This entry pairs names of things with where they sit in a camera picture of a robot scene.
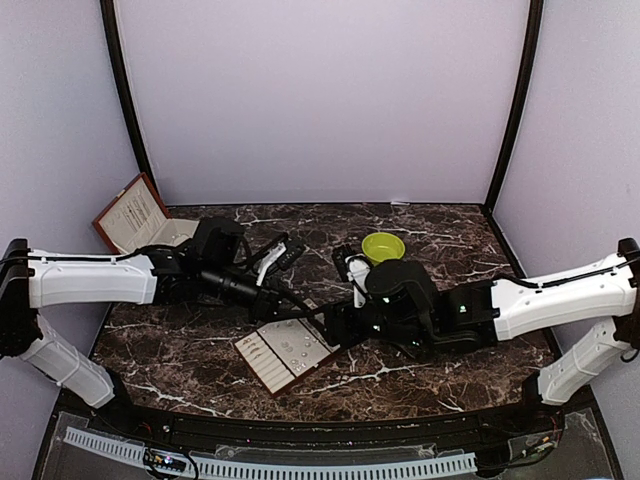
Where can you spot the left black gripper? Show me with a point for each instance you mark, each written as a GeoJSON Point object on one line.
{"type": "Point", "coordinates": [266, 306]}

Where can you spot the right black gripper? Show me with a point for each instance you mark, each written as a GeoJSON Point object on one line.
{"type": "Point", "coordinates": [338, 320]}

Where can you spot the beige jewelry tray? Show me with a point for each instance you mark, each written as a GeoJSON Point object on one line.
{"type": "Point", "coordinates": [281, 354]}

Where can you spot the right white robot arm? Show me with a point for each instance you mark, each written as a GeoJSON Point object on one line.
{"type": "Point", "coordinates": [606, 290]}

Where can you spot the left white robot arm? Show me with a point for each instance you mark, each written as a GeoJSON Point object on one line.
{"type": "Point", "coordinates": [33, 279]}

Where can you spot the brown wooden jewelry box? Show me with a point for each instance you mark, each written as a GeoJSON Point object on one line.
{"type": "Point", "coordinates": [137, 217]}

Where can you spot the green plastic bowl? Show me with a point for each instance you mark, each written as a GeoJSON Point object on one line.
{"type": "Point", "coordinates": [382, 246]}

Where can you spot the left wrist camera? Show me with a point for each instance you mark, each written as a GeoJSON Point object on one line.
{"type": "Point", "coordinates": [279, 257]}

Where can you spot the white slotted cable duct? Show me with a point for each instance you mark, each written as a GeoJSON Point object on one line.
{"type": "Point", "coordinates": [246, 463]}

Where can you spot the black front rail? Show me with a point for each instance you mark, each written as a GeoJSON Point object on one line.
{"type": "Point", "coordinates": [207, 408]}

